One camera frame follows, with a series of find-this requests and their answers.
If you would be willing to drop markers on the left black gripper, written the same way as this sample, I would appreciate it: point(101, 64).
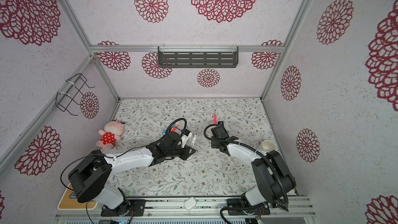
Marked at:
point(186, 151)

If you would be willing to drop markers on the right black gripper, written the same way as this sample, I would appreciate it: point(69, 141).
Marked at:
point(213, 143)

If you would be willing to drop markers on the white whiteboard marker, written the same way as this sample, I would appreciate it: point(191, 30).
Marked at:
point(193, 141)

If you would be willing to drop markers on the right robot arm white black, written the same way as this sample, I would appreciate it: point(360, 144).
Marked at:
point(273, 177)

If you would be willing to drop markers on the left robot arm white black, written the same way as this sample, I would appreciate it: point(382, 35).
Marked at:
point(89, 178)

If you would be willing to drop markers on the white ceramic mug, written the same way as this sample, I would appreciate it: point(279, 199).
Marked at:
point(267, 146)

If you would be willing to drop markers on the pink plush toy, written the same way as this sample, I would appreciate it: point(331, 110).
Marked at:
point(111, 133)

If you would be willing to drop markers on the wooden tray with white rim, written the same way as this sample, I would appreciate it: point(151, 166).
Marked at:
point(69, 202)

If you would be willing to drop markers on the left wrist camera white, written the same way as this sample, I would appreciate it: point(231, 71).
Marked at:
point(186, 135)

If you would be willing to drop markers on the white plastic clip on rail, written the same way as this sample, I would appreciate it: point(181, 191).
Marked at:
point(190, 203)

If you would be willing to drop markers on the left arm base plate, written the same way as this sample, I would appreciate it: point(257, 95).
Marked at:
point(133, 208)

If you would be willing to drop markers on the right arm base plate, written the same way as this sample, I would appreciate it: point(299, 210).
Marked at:
point(239, 207)

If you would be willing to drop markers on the dark grey wall shelf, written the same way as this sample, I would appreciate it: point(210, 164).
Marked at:
point(173, 57)

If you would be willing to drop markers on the black wire wall rack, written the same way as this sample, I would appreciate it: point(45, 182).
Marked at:
point(65, 98)

